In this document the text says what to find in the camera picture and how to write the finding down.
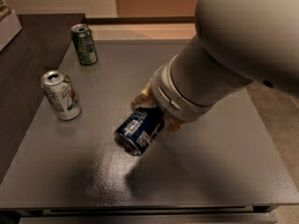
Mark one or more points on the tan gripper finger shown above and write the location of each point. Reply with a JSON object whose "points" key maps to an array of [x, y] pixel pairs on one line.
{"points": [[171, 124], [144, 99]]}

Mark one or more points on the blue Pepsi can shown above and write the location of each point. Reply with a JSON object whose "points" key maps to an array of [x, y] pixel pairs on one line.
{"points": [[139, 130]]}

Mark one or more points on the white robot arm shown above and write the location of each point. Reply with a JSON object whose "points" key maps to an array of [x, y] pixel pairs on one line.
{"points": [[237, 42]]}

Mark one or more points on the green soda can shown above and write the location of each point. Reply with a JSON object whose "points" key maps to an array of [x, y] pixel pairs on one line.
{"points": [[84, 44]]}

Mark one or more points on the white 7up can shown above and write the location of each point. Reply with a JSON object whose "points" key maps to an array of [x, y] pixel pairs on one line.
{"points": [[61, 94]]}

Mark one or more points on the white box at left edge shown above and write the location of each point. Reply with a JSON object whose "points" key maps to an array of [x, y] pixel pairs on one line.
{"points": [[10, 24]]}

